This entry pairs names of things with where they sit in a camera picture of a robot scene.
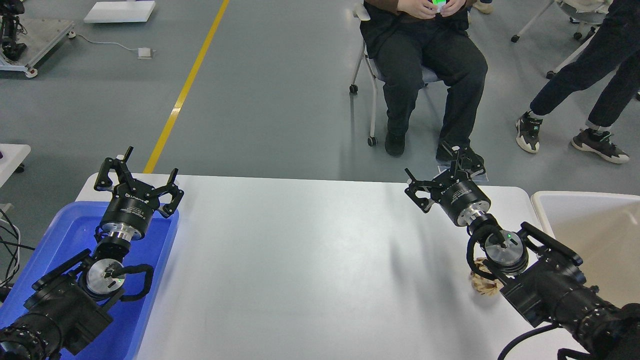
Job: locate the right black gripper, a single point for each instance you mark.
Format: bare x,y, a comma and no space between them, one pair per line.
462,200

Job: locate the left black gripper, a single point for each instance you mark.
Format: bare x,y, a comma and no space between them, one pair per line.
130,209

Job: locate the brown paper ball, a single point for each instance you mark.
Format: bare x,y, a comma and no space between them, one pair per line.
482,285

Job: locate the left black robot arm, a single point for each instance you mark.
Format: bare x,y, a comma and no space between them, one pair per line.
70,305

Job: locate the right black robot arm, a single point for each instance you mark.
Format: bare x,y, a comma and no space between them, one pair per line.
540,276

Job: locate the white side table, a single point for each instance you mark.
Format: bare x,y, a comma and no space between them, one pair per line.
12,160

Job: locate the white plastic bin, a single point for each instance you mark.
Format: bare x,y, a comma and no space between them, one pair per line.
604,229

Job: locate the white flat board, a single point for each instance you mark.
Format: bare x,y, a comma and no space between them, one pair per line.
124,11

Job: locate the green rubik cube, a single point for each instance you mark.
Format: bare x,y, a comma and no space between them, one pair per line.
440,4

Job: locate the grey wheeled platform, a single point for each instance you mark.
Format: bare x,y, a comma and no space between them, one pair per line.
41,37

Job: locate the standing person in dark trousers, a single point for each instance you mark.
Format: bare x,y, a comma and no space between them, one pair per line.
615,47

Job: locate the black robot on platform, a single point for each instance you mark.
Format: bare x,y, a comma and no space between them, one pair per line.
10,27

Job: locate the white power adapter with cable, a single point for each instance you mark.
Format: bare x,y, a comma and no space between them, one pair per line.
142,53

